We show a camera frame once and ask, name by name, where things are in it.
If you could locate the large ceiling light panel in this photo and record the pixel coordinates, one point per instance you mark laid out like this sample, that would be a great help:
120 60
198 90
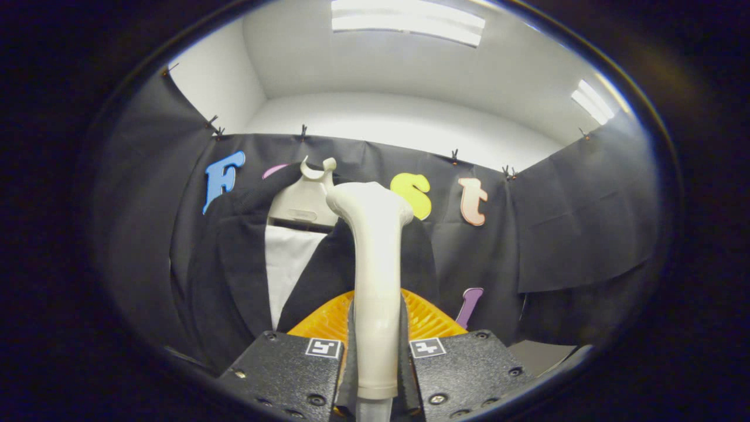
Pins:
410 20

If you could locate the white shirt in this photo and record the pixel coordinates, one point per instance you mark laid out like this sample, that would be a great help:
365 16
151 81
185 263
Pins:
287 264

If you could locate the black backdrop cloth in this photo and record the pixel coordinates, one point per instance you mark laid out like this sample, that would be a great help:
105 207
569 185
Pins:
556 223

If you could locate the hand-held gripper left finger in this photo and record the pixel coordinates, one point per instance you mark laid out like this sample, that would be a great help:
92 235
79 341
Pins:
281 375

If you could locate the cream garment steamer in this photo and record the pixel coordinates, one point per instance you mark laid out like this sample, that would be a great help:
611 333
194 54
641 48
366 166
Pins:
378 293

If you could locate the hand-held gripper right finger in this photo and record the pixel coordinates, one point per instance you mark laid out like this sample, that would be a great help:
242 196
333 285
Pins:
469 369

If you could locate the cream clothes hanger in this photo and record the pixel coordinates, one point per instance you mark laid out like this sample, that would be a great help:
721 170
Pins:
302 202

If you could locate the grey cabinet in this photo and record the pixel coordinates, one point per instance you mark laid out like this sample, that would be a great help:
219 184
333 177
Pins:
539 354

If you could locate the black suit jacket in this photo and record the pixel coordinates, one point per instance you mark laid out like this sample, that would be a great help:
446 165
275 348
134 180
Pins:
234 281

